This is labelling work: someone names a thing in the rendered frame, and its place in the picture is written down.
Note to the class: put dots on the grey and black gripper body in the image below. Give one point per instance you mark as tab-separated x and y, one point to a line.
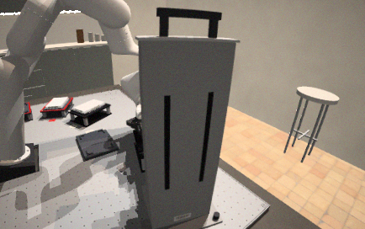
137	112

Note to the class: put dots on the black cylindrical knob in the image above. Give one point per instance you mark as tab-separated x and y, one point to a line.
216	215

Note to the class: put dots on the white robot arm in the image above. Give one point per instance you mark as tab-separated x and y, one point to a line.
27	39

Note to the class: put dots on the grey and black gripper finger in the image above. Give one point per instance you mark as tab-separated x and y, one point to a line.
135	123

